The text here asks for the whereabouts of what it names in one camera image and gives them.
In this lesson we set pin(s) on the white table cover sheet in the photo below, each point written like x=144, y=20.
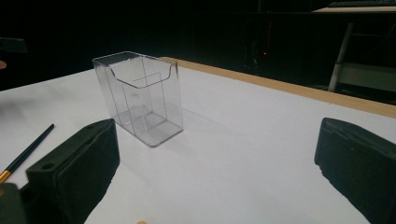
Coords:
x=233, y=155

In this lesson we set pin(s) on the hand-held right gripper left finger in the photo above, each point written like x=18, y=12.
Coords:
x=77, y=161

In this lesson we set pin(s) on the white metal stand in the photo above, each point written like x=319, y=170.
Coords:
x=341, y=56

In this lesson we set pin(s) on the wooden table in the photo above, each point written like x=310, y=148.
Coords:
x=280, y=84

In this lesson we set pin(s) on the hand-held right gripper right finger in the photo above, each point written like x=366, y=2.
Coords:
x=361, y=165

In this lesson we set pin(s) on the pale desk board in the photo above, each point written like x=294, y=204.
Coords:
x=355, y=9

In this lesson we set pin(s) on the clear acrylic holder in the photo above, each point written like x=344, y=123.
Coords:
x=146, y=93

